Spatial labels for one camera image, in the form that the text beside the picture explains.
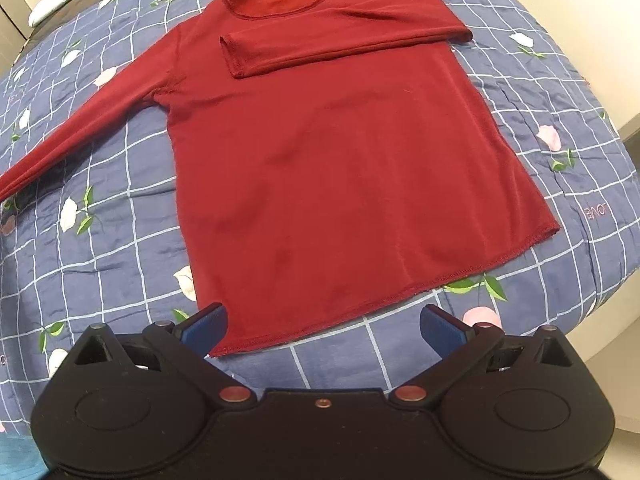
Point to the red long-sleeve shirt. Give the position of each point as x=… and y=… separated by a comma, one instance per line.
x=332, y=158

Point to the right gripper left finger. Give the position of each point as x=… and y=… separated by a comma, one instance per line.
x=202, y=331

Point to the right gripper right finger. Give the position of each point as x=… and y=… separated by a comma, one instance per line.
x=444, y=333

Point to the blue floral plaid quilt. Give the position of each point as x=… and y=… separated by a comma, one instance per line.
x=97, y=239

